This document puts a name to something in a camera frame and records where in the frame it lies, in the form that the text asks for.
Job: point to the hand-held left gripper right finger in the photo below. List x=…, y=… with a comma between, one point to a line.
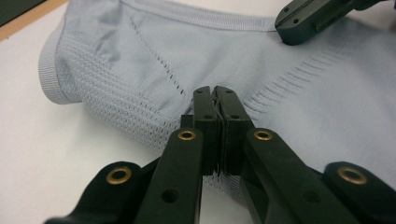
x=233, y=133

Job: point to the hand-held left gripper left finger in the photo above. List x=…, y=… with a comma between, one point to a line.
x=205, y=130

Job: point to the light blue tank top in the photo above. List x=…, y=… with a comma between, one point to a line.
x=124, y=62

